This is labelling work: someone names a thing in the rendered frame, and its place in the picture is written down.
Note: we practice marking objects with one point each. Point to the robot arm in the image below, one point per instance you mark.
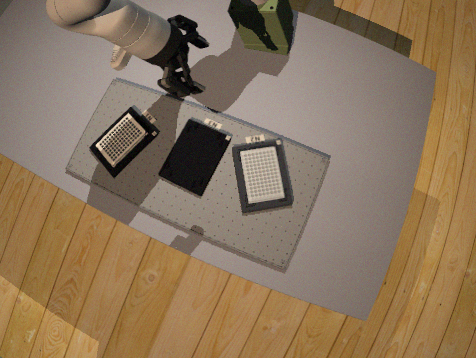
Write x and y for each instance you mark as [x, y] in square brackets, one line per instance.
[124, 23]

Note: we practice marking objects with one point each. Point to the small white label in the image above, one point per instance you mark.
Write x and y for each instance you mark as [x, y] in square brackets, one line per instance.
[255, 139]
[148, 117]
[212, 124]

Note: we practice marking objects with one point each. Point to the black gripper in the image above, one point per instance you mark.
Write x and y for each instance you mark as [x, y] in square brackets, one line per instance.
[170, 81]

